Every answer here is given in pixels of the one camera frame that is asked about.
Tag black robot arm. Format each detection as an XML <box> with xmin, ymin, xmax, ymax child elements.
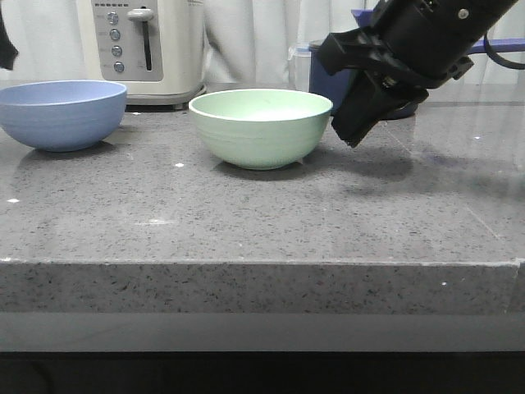
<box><xmin>317</xmin><ymin>1</ymin><xmax>514</xmax><ymax>147</ymax></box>

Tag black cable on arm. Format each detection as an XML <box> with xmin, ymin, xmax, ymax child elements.
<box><xmin>483</xmin><ymin>31</ymin><xmax>525</xmax><ymax>70</ymax></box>

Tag green bowl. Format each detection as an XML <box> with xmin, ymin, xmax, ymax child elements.
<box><xmin>189</xmin><ymin>89</ymin><xmax>333</xmax><ymax>171</ymax></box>

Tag white curtain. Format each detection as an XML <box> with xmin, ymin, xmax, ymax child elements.
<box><xmin>0</xmin><ymin>0</ymin><xmax>525</xmax><ymax>86</ymax></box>

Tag blue bowl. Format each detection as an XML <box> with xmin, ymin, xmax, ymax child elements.
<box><xmin>1</xmin><ymin>80</ymin><xmax>127</xmax><ymax>152</ymax></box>

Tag cream toaster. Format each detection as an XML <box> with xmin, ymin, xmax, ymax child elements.
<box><xmin>76</xmin><ymin>0</ymin><xmax>205</xmax><ymax>108</ymax></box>

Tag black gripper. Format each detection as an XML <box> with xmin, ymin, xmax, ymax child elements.
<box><xmin>316</xmin><ymin>0</ymin><xmax>475</xmax><ymax>149</ymax></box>

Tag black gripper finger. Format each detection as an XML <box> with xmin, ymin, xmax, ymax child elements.
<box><xmin>0</xmin><ymin>11</ymin><xmax>19</xmax><ymax>70</ymax></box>

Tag clear plastic container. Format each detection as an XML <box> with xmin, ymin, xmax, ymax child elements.
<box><xmin>288</xmin><ymin>43</ymin><xmax>311</xmax><ymax>92</ymax></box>

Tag dark blue saucepan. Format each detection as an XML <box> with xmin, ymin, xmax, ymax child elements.
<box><xmin>308</xmin><ymin>38</ymin><xmax>524</xmax><ymax>115</ymax></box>

